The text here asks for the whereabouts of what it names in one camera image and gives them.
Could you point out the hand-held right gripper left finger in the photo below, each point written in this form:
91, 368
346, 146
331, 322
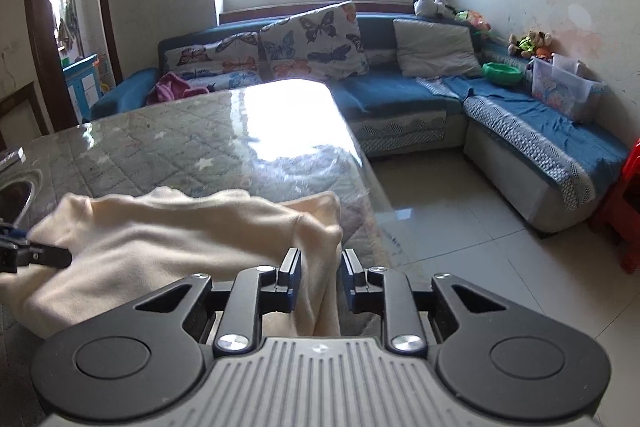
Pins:
295, 279

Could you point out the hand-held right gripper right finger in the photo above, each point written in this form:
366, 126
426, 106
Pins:
348, 284

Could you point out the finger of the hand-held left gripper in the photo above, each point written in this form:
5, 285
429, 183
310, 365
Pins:
45, 256

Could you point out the cream garment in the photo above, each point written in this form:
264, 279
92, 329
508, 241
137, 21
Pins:
175, 237

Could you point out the hanging clothes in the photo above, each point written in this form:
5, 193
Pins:
65, 32

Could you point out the flat silver device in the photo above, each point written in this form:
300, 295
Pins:
10, 158

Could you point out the blue cabinet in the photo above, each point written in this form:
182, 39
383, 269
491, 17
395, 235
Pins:
82, 82

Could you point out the blue corner sofa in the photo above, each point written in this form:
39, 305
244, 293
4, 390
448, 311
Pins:
390, 92

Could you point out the flat butterfly print cushion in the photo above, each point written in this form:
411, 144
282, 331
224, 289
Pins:
230, 81

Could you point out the pink cloth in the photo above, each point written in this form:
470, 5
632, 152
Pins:
170, 88

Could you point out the large butterfly print cushion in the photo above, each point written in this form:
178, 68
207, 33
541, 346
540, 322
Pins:
310, 37

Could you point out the blue patterned sofa cover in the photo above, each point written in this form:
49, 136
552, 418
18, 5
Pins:
525, 117

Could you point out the grey cushion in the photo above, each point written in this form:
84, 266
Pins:
435, 47

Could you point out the green bowl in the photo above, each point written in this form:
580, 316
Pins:
501, 74

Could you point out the red plastic stool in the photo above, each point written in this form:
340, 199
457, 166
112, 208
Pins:
620, 207

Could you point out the clear plastic storage box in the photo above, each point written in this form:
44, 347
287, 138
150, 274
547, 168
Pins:
560, 89

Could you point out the white and black plush toy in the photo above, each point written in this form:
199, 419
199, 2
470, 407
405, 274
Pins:
425, 5

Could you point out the orange and green plush toy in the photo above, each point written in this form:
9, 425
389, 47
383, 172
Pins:
472, 19

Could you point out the brown and green plush toy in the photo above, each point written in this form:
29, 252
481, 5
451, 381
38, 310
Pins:
527, 43

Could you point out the dark wooden door frame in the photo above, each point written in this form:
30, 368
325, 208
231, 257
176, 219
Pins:
35, 32

